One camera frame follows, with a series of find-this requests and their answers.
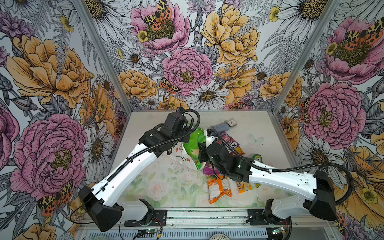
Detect white paper bag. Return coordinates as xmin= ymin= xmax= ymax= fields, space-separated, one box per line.
xmin=167 ymin=143 xmax=198 ymax=171

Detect small orange snack packet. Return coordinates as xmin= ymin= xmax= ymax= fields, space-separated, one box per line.
xmin=236 ymin=182 xmax=252 ymax=194

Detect orange white snack packet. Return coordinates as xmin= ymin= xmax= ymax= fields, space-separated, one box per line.
xmin=207 ymin=175 xmax=232 ymax=204

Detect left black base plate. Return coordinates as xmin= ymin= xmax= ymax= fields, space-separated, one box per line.
xmin=124 ymin=210 xmax=168 ymax=227

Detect pink Fox's candy bag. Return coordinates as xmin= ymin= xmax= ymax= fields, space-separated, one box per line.
xmin=221 ymin=132 xmax=245 ymax=155

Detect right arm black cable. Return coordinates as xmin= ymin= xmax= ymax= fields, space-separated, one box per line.
xmin=211 ymin=127 xmax=355 ymax=206

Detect purple grape candy bag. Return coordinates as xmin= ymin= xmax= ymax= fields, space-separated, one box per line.
xmin=203 ymin=164 xmax=221 ymax=175

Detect floral pastel table mat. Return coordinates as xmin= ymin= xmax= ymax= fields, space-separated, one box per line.
xmin=119 ymin=156 xmax=292 ymax=208

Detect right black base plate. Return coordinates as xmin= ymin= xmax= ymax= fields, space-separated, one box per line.
xmin=246 ymin=209 xmax=292 ymax=226

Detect green snack bag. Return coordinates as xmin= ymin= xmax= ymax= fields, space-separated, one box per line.
xmin=183 ymin=128 xmax=206 ymax=171

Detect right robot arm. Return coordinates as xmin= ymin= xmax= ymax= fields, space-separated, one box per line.
xmin=199 ymin=129 xmax=337 ymax=221

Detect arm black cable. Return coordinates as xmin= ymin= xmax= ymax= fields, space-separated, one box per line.
xmin=211 ymin=127 xmax=355 ymax=206
xmin=68 ymin=108 xmax=201 ymax=225

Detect green yellow snack packet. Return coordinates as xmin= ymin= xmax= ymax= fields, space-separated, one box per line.
xmin=251 ymin=154 xmax=263 ymax=163

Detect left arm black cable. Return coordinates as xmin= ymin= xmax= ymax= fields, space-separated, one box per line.
xmin=68 ymin=108 xmax=201 ymax=225

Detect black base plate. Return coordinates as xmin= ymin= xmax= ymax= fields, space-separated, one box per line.
xmin=124 ymin=210 xmax=168 ymax=227
xmin=246 ymin=209 xmax=292 ymax=226

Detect aluminium front rail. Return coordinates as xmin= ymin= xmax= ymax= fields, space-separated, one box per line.
xmin=75 ymin=208 xmax=342 ymax=240

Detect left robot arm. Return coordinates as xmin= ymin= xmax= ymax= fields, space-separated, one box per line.
xmin=79 ymin=108 xmax=201 ymax=232

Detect small white tag card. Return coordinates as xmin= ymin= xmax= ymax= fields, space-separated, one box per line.
xmin=227 ymin=119 xmax=238 ymax=128

